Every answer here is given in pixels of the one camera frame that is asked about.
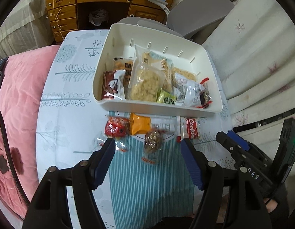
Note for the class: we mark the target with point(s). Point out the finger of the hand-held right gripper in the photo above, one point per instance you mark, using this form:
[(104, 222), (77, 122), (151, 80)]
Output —
[(229, 148), (239, 140)]

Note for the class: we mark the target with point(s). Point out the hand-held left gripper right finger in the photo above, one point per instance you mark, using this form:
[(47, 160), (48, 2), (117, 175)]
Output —
[(192, 165)]

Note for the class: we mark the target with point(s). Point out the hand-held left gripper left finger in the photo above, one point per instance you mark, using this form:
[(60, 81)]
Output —
[(103, 163)]

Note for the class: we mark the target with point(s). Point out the clear nut cookie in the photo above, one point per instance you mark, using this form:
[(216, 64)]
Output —
[(152, 140)]

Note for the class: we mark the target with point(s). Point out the white plastic bin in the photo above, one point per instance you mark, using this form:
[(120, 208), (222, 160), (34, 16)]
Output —
[(149, 108)]

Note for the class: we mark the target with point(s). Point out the large rice cake packet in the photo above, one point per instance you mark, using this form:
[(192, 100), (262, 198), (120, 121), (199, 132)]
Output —
[(145, 85)]

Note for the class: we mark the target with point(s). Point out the red white cookie packet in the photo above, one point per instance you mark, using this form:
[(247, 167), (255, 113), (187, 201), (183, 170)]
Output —
[(191, 130)]

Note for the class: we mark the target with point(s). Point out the red snack packet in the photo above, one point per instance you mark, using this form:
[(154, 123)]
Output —
[(115, 127)]

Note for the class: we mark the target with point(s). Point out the orange white snack packet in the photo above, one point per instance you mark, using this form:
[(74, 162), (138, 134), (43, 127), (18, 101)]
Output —
[(140, 125)]

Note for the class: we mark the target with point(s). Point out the dark snack in red wrapper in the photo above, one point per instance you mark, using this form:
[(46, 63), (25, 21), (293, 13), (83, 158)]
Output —
[(204, 95)]

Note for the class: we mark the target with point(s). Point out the white crinkled snack packet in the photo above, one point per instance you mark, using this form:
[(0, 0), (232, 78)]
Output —
[(190, 93)]

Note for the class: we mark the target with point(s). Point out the small green snack packet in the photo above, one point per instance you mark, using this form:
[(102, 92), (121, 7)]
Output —
[(166, 98)]

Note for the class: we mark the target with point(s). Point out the leaf print tablecloth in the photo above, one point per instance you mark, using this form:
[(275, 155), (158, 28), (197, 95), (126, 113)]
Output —
[(66, 100)]

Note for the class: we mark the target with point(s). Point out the maroon white snack packet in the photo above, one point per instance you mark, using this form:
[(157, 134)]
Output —
[(109, 85)]

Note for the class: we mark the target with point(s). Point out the small rice cake packet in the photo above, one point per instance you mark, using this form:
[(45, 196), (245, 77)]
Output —
[(183, 74)]

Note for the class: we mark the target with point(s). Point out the white floral cloth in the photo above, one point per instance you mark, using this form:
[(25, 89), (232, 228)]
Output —
[(257, 52)]

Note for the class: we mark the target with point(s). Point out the orange cracker packet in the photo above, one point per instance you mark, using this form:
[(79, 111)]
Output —
[(124, 68)]

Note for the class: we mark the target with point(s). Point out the pink blanket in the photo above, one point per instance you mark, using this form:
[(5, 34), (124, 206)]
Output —
[(21, 88)]

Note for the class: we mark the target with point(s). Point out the grey office chair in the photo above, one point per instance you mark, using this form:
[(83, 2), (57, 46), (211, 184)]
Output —
[(197, 12)]

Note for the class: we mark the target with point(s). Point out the trash bin with white bag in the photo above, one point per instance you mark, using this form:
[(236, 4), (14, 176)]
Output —
[(98, 16)]

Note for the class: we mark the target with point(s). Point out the wooden desk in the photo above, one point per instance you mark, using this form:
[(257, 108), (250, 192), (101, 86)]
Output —
[(66, 12)]

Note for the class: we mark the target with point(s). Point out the white sheer curtain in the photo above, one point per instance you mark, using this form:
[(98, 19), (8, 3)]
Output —
[(23, 28)]

